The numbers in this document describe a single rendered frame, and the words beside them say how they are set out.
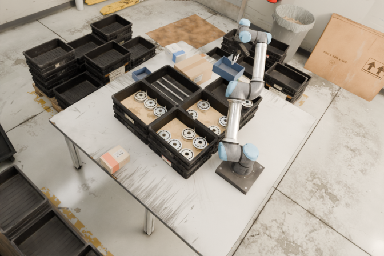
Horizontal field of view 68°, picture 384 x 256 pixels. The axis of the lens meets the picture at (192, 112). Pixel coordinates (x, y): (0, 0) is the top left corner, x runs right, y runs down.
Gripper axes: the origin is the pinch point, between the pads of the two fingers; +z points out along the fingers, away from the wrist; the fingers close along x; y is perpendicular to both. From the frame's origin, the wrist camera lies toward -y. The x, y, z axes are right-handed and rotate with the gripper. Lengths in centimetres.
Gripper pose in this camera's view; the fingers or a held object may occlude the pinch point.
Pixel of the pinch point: (233, 63)
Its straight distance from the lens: 227.7
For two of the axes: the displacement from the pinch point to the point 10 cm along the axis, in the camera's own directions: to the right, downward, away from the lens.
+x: -6.2, 4.5, -6.4
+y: -7.6, -5.4, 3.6
